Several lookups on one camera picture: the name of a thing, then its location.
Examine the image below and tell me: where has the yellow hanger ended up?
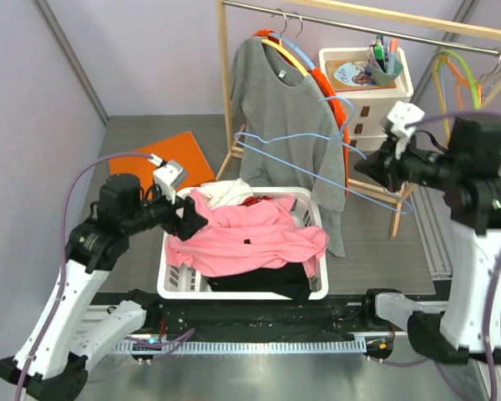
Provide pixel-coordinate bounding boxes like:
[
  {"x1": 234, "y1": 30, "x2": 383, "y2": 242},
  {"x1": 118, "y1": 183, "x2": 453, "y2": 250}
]
[{"x1": 261, "y1": 38, "x2": 308, "y2": 77}]

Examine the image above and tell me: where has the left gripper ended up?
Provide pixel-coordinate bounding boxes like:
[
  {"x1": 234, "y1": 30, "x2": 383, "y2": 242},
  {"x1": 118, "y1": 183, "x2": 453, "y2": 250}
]
[{"x1": 124, "y1": 182, "x2": 209, "y2": 240}]

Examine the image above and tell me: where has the white garment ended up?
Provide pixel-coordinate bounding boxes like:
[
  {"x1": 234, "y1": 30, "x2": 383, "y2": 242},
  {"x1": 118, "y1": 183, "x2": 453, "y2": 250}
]
[{"x1": 198, "y1": 178, "x2": 254, "y2": 210}]

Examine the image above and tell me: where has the pink t shirt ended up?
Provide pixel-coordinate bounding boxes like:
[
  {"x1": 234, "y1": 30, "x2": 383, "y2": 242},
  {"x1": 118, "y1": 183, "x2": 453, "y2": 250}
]
[{"x1": 164, "y1": 190, "x2": 328, "y2": 277}]

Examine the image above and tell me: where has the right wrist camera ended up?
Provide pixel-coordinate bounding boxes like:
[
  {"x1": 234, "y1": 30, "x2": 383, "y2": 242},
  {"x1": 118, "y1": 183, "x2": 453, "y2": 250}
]
[{"x1": 385, "y1": 100, "x2": 425, "y2": 160}]

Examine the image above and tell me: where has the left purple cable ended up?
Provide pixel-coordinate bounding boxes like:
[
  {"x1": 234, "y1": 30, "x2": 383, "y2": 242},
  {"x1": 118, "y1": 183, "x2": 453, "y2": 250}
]
[{"x1": 14, "y1": 152, "x2": 197, "y2": 401}]

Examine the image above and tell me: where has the black garment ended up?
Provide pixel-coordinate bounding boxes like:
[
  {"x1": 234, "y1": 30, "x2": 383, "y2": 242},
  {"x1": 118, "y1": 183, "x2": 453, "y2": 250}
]
[{"x1": 207, "y1": 262, "x2": 311, "y2": 302}]

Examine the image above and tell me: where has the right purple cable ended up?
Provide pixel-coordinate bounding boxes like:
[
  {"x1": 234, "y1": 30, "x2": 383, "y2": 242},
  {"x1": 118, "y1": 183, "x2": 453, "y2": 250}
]
[{"x1": 375, "y1": 109, "x2": 501, "y2": 401}]

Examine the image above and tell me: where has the red printed garment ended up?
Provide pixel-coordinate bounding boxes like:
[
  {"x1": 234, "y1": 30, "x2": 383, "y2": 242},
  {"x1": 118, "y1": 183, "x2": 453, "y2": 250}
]
[{"x1": 240, "y1": 195, "x2": 272, "y2": 207}]

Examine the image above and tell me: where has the grey sweatshirt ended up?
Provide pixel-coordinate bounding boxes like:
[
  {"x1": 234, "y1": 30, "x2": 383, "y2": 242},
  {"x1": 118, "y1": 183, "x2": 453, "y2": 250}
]
[{"x1": 230, "y1": 37, "x2": 346, "y2": 257}]

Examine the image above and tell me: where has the purple cable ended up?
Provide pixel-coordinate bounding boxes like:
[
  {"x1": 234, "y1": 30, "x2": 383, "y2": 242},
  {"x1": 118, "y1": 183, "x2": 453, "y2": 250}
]
[
  {"x1": 14, "y1": 152, "x2": 197, "y2": 401},
  {"x1": 375, "y1": 109, "x2": 501, "y2": 401}
]

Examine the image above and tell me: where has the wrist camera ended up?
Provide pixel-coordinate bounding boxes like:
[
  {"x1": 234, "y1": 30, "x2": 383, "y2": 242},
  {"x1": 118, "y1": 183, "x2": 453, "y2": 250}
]
[
  {"x1": 149, "y1": 154, "x2": 187, "y2": 205},
  {"x1": 385, "y1": 100, "x2": 425, "y2": 160}
]

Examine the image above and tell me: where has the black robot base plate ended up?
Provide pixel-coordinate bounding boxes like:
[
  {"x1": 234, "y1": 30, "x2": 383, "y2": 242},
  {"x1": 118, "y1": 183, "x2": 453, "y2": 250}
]
[{"x1": 132, "y1": 295, "x2": 402, "y2": 343}]

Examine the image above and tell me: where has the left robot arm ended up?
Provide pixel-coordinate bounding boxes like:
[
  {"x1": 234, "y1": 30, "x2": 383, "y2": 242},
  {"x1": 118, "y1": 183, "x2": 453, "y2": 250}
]
[{"x1": 0, "y1": 174, "x2": 207, "y2": 400}]

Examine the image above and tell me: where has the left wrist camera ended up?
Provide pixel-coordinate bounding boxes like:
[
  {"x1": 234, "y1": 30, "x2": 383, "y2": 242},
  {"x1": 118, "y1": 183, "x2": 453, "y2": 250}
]
[{"x1": 149, "y1": 154, "x2": 187, "y2": 205}]

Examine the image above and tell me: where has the green pen cup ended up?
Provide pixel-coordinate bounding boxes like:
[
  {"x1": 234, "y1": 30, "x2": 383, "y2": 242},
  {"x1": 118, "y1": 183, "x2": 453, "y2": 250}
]
[{"x1": 367, "y1": 48, "x2": 404, "y2": 87}]

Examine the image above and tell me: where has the light blue wire hanger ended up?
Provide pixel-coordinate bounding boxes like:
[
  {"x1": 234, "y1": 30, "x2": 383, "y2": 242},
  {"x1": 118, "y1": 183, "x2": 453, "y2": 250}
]
[{"x1": 233, "y1": 95, "x2": 415, "y2": 215}]

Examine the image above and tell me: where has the wooden clothes rack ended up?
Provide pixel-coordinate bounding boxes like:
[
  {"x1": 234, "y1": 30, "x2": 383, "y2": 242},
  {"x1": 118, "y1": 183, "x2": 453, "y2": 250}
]
[{"x1": 215, "y1": 0, "x2": 501, "y2": 239}]

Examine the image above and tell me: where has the picture card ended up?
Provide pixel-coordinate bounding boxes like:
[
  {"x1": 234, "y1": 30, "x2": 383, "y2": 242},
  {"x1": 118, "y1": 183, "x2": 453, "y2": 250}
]
[{"x1": 325, "y1": 59, "x2": 397, "y2": 92}]

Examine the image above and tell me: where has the slotted cable duct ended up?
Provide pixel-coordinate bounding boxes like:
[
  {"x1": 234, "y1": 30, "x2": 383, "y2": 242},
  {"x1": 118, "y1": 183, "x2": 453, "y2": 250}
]
[{"x1": 109, "y1": 337, "x2": 367, "y2": 357}]

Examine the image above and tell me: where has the white drawer unit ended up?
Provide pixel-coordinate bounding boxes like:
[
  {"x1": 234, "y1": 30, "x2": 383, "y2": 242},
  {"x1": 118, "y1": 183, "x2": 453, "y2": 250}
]
[{"x1": 319, "y1": 48, "x2": 413, "y2": 152}]

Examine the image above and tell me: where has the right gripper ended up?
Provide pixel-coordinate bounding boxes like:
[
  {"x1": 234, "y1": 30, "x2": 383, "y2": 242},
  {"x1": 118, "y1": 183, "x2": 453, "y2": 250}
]
[{"x1": 356, "y1": 129, "x2": 464, "y2": 195}]

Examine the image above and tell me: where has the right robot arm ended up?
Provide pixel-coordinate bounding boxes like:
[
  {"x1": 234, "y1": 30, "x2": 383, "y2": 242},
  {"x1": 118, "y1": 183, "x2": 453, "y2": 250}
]
[{"x1": 355, "y1": 111, "x2": 501, "y2": 365}]

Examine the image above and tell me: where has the orange binder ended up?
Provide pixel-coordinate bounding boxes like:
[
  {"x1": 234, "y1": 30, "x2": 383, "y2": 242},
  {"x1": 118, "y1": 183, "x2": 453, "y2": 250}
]
[{"x1": 109, "y1": 131, "x2": 215, "y2": 190}]

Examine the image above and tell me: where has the orange plastic hanger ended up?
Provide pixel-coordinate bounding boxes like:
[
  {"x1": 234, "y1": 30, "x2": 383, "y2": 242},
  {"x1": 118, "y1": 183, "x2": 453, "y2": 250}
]
[{"x1": 432, "y1": 56, "x2": 483, "y2": 139}]

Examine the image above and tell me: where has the white laundry basket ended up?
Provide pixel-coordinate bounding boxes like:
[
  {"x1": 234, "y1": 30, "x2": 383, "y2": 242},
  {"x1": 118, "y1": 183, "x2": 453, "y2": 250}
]
[{"x1": 157, "y1": 186, "x2": 329, "y2": 301}]

